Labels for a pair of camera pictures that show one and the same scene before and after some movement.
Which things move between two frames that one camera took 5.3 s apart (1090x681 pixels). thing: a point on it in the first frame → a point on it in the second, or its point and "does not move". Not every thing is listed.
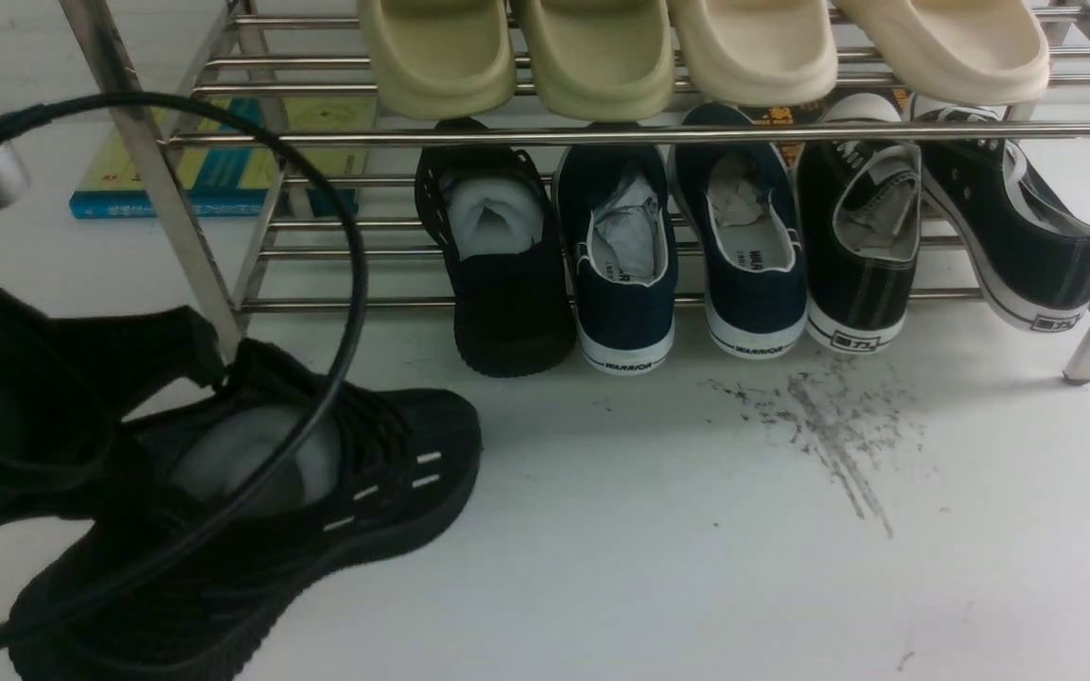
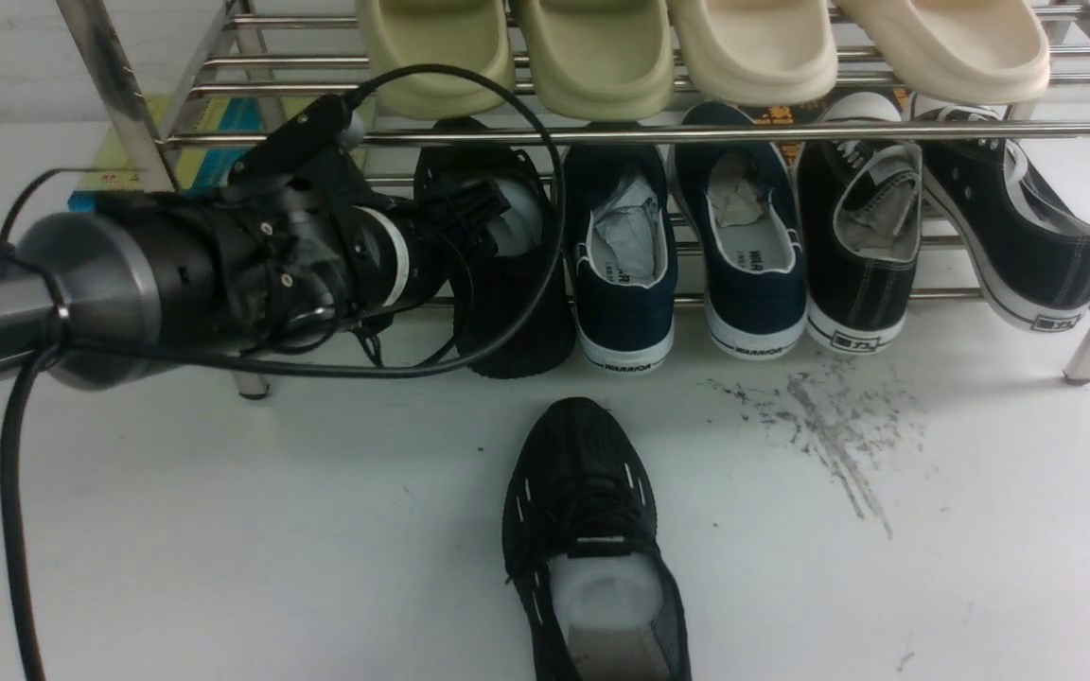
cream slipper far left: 442,60 does not move
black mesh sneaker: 492,214 does not move
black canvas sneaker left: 859,209 does not move
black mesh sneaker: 388,463 → 600,601
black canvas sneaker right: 1041,265 does not move
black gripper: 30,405 → 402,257
